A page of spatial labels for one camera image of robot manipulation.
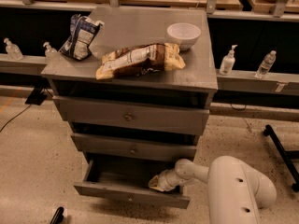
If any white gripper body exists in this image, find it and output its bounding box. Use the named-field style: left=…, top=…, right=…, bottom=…
left=159, top=170, right=181, bottom=191

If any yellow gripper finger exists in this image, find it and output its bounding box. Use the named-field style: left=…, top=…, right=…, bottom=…
left=149, top=186, right=166, bottom=192
left=149, top=175, right=164, bottom=187

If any grey bottom drawer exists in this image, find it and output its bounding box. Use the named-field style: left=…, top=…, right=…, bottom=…
left=74, top=154, right=190, bottom=209

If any grey drawer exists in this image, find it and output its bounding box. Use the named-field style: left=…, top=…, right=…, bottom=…
left=74, top=154, right=190, bottom=209
left=53, top=96, right=209, bottom=135
left=71, top=133, right=196, bottom=161

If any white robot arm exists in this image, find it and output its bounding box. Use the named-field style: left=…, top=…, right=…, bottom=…
left=149, top=156, right=277, bottom=224

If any grey middle drawer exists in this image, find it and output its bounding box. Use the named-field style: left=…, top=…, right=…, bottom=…
left=71, top=133, right=196, bottom=161

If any grey drawer cabinet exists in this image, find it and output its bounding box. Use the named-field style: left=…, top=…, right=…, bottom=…
left=40, top=6, right=219, bottom=185

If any grey top drawer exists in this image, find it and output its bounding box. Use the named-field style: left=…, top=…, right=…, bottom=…
left=53, top=96, right=209, bottom=135

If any black object bottom edge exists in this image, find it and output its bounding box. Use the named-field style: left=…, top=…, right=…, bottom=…
left=50, top=206, right=64, bottom=224

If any brown yellow chip bag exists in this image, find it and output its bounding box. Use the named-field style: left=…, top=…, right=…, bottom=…
left=95, top=43, right=185, bottom=80

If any black stand leg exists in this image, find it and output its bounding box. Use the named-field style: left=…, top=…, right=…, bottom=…
left=263, top=124, right=299, bottom=192

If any white pump bottle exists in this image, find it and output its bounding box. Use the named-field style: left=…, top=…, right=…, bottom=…
left=220, top=45, right=236, bottom=75

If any black floor box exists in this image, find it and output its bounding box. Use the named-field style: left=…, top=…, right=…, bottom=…
left=25, top=88, right=47, bottom=105

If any white bowl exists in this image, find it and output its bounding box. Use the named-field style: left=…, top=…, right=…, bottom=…
left=166, top=22, right=201, bottom=50

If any clear water bottle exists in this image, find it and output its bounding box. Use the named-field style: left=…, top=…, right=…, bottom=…
left=255, top=50, right=277, bottom=78

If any clear sanitizer bottle near cabinet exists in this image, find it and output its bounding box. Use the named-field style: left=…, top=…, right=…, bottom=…
left=43, top=42, right=57, bottom=60

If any blue white snack bag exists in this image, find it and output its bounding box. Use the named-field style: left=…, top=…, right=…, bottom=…
left=60, top=14, right=105, bottom=61

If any clear sanitizer bottle far left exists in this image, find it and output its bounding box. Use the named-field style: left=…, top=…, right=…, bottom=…
left=4, top=38, right=23, bottom=61

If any black floor cable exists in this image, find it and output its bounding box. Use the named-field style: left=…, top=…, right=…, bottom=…
left=0, top=105, right=32, bottom=133

